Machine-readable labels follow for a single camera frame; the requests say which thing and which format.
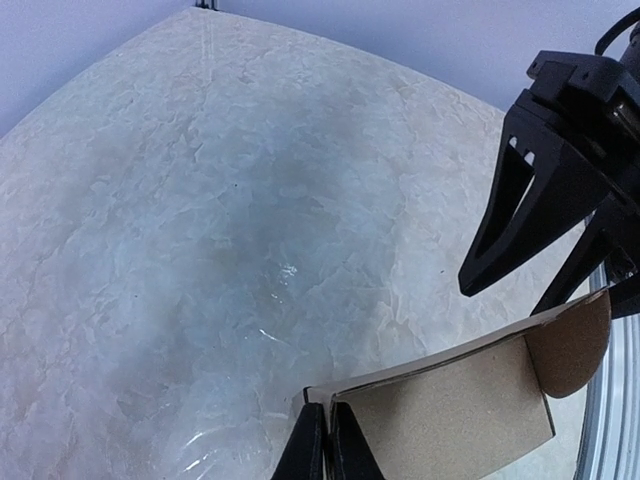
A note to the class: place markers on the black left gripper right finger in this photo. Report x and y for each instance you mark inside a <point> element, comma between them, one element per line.
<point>350,456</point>

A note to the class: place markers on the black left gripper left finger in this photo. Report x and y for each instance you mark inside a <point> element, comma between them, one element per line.
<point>303,457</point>

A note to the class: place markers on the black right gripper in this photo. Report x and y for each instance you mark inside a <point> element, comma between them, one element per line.
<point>569,149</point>

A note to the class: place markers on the brown cardboard box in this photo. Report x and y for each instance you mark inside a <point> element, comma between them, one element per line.
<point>468,411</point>

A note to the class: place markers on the right aluminium corner post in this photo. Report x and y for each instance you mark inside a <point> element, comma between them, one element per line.
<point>207,4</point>

